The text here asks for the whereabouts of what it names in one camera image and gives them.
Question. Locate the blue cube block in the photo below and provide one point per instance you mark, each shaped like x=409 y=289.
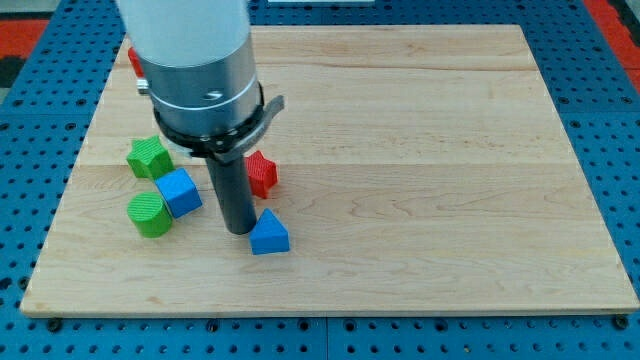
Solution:
x=179 y=192

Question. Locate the blue triangle block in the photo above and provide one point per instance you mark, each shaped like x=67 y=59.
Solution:
x=269 y=235

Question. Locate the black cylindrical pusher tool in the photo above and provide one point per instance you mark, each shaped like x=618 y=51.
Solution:
x=233 y=192

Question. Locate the wooden board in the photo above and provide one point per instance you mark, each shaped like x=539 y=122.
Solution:
x=423 y=171

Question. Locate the green cylinder block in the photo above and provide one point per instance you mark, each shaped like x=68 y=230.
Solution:
x=149 y=214

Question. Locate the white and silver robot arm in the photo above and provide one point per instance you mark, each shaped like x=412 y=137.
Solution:
x=197 y=58

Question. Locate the green star block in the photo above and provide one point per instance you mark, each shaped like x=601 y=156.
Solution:
x=149 y=159

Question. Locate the red block behind arm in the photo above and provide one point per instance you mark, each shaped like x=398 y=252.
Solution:
x=135 y=62

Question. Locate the red star block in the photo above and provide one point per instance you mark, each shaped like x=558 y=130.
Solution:
x=262 y=174

